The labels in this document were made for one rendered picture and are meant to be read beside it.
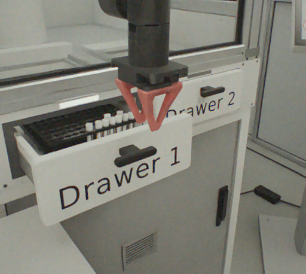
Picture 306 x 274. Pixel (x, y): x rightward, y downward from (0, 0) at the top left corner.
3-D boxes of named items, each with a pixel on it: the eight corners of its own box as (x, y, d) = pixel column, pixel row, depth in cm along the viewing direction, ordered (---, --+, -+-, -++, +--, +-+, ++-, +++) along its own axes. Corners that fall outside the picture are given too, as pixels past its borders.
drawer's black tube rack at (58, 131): (137, 148, 69) (137, 118, 66) (54, 176, 59) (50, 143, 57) (88, 113, 85) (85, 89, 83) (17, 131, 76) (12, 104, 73)
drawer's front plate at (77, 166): (190, 167, 66) (193, 114, 61) (44, 228, 50) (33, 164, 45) (184, 163, 67) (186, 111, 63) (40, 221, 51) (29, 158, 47)
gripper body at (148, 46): (145, 64, 54) (145, 16, 51) (189, 79, 47) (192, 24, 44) (110, 70, 50) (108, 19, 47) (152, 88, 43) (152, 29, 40)
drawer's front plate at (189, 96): (239, 108, 93) (244, 69, 89) (155, 136, 78) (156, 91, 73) (235, 106, 95) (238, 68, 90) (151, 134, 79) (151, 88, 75)
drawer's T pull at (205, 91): (225, 92, 82) (226, 87, 81) (203, 98, 78) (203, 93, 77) (214, 88, 84) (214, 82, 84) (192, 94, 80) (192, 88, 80)
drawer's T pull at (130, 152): (158, 154, 54) (158, 146, 53) (117, 169, 50) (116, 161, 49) (144, 146, 57) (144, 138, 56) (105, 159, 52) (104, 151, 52)
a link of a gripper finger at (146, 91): (152, 114, 56) (153, 58, 52) (181, 130, 51) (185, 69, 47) (118, 125, 52) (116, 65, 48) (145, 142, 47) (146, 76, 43)
